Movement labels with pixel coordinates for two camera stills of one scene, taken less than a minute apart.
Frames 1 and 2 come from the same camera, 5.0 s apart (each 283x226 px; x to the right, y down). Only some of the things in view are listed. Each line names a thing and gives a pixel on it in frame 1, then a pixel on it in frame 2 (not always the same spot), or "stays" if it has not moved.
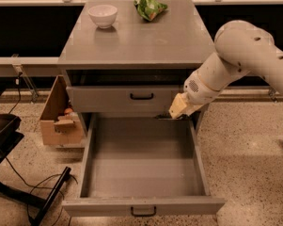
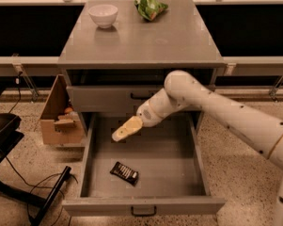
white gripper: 195,93 to 146,113
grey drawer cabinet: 121,65 stays
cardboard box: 60,124 stays
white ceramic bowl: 103,15 stays
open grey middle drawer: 140,166 stays
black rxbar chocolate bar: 165,116 to 128,174
